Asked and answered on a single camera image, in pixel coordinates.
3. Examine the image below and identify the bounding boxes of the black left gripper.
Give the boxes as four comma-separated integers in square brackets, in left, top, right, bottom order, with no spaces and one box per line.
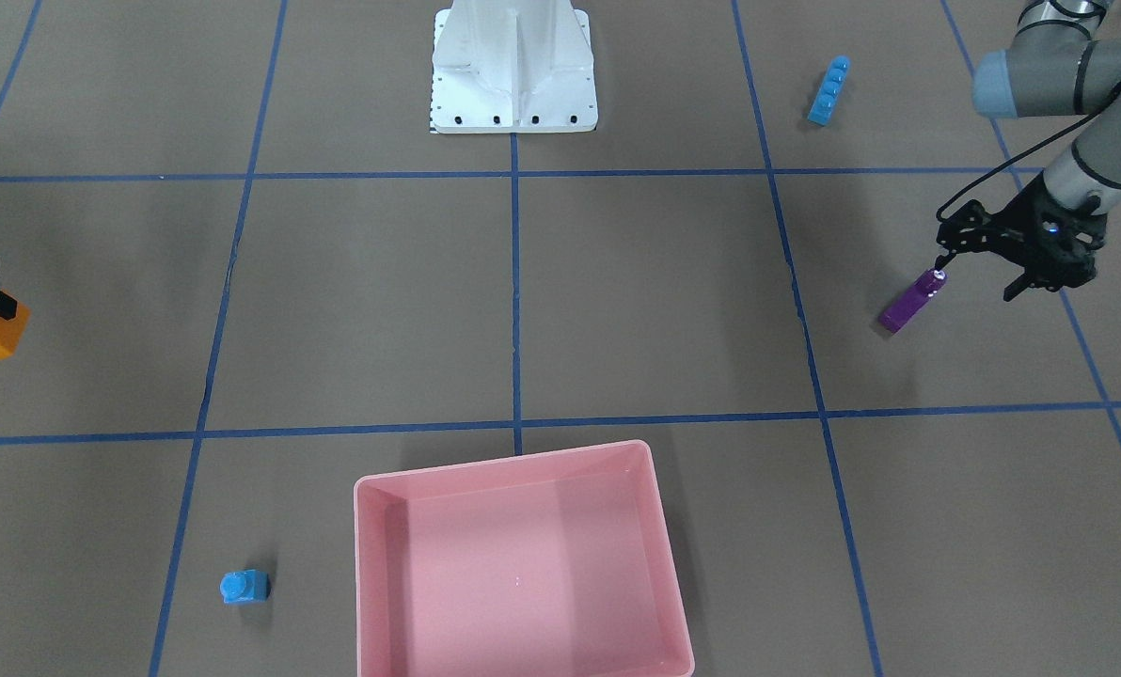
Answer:
[933,180,1108,303]

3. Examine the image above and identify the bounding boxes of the purple block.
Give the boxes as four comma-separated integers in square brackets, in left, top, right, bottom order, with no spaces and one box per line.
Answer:
[878,267,948,334]

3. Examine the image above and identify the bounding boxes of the long blue block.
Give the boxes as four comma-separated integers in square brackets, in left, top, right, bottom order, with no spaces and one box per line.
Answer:
[806,55,850,127]

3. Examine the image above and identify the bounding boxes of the small blue block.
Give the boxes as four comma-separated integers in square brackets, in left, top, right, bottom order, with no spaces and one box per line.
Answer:
[217,569,271,606]

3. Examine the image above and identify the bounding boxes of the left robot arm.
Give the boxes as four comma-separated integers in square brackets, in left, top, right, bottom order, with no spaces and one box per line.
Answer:
[927,1,1121,302]

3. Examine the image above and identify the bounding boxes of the pink plastic box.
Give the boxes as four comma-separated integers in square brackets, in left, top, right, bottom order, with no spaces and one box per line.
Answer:
[353,440,697,676]

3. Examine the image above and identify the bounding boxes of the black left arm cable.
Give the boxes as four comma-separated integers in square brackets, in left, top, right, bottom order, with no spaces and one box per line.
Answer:
[936,9,1121,222]

